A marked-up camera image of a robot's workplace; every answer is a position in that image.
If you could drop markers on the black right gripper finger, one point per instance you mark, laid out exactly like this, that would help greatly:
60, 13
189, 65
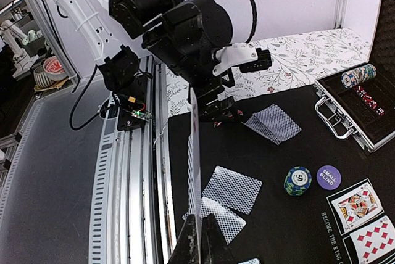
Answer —
205, 245

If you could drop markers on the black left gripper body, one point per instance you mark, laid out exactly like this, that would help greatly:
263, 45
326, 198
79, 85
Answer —
193, 39

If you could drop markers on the red triangle all-in marker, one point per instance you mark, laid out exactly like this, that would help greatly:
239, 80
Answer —
229, 117

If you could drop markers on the green poker chip pile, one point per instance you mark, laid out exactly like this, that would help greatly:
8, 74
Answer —
297, 181

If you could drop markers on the blue patterned card deck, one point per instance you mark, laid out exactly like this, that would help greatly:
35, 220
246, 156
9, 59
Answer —
274, 124

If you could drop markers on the purple small blind button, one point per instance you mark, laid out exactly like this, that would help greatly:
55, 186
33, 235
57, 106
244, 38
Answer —
328, 177

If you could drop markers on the face-up king card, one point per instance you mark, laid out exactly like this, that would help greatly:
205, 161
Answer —
356, 207

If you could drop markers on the face-up diamonds card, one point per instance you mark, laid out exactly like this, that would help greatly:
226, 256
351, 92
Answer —
374, 241

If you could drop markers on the long poker chip stack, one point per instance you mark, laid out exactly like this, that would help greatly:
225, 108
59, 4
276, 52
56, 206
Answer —
356, 76

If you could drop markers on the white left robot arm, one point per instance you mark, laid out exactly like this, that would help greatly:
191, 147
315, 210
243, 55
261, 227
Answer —
88, 23

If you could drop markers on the floral white tablecloth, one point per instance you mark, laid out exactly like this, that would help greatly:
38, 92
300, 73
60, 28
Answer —
299, 60

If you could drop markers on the aluminium poker chip case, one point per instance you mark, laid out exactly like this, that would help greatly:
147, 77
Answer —
359, 101

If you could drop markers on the red dice row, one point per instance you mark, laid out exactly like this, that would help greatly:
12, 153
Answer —
368, 100

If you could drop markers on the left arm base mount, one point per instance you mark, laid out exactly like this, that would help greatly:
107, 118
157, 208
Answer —
128, 82

